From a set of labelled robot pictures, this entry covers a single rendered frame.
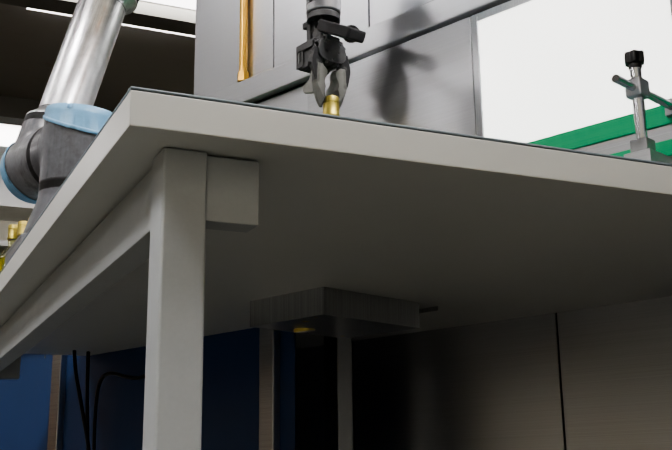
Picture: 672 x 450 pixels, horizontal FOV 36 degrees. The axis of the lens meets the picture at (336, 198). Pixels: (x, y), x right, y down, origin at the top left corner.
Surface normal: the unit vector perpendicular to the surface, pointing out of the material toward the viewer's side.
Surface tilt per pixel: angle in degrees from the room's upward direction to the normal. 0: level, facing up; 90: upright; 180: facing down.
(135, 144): 180
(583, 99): 90
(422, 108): 90
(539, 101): 90
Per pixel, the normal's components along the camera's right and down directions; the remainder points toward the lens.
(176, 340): 0.41, -0.25
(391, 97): -0.71, -0.18
